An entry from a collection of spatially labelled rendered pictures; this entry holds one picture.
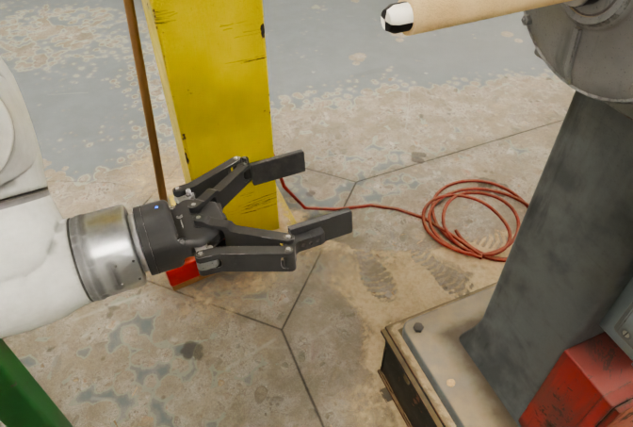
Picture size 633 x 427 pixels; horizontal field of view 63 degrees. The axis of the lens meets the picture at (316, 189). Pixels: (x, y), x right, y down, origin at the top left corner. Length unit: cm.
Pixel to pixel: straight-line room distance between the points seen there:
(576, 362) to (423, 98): 183
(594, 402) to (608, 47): 64
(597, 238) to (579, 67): 35
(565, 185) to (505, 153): 150
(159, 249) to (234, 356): 114
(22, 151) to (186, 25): 89
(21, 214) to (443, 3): 42
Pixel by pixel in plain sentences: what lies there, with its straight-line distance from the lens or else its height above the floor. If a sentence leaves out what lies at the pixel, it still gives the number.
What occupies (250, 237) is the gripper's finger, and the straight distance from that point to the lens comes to 53.
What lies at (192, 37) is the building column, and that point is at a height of 83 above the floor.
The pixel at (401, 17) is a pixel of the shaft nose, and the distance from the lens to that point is 44.
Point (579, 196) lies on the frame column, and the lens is 90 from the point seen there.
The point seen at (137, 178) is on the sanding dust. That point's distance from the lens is 225.
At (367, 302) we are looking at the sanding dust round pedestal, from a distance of 174.
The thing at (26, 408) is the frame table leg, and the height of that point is 65.
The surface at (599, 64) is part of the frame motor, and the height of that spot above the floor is 117.
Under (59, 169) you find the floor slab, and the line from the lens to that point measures 243.
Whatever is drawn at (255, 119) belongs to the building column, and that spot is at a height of 53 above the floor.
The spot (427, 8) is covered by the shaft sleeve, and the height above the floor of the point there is 126.
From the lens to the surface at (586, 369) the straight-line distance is 103.
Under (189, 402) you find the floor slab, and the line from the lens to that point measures 161.
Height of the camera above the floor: 144
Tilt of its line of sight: 44 degrees down
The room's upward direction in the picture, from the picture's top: straight up
